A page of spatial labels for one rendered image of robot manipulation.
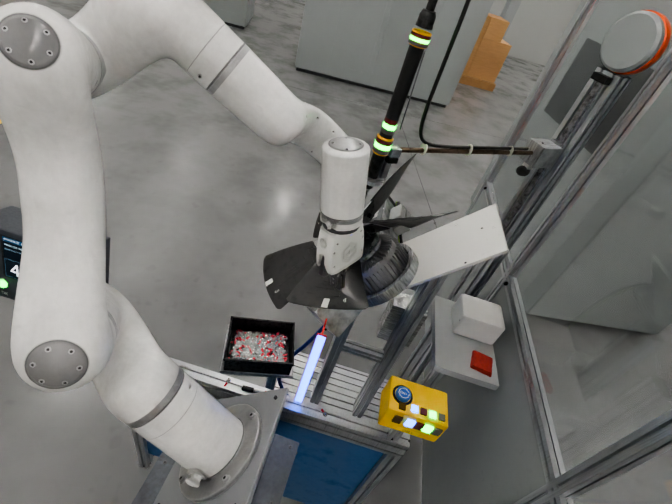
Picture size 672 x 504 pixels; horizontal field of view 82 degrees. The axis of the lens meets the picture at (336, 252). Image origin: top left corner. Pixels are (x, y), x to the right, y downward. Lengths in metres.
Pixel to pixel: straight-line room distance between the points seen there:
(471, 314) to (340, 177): 1.00
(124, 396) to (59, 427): 1.51
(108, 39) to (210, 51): 0.14
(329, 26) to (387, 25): 0.85
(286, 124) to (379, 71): 6.14
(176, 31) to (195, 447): 0.66
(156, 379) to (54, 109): 0.42
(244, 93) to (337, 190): 0.21
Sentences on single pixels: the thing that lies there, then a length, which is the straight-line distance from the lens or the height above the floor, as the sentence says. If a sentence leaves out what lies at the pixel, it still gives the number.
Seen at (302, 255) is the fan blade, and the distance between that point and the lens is 1.33.
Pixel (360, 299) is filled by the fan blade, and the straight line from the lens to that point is 1.04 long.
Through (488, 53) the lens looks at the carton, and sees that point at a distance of 9.22.
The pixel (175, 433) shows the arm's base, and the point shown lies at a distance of 0.77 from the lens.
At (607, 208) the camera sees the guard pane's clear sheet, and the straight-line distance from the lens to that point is 1.45.
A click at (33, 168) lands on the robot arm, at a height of 1.61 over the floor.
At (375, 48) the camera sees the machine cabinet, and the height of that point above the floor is 0.60.
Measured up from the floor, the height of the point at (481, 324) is 0.96.
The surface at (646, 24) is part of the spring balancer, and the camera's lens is 1.45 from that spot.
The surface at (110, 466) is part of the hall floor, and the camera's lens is 2.11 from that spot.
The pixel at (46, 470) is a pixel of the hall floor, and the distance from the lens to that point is 2.17.
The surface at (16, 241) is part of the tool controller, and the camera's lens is 1.12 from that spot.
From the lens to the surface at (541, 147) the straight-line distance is 1.41.
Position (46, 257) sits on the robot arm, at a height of 1.52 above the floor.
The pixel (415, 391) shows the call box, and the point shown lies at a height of 1.07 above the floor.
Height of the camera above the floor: 1.95
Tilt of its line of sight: 40 degrees down
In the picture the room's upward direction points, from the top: 18 degrees clockwise
